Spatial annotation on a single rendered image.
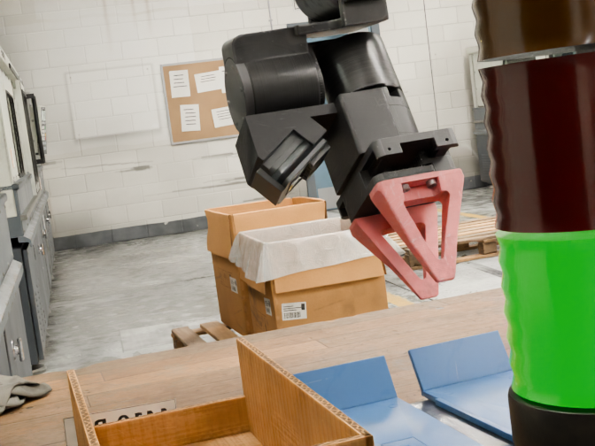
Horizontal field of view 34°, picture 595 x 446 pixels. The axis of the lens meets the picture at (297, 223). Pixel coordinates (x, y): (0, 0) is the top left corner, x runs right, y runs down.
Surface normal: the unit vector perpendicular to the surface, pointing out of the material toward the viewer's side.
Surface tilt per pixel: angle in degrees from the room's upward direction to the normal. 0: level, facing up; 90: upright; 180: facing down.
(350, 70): 66
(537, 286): 76
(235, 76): 93
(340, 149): 91
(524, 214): 104
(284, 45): 91
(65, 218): 90
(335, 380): 60
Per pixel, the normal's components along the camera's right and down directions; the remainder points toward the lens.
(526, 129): -0.67, 0.40
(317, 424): -0.95, 0.15
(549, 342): -0.73, -0.08
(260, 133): 0.22, -0.43
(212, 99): 0.23, 0.07
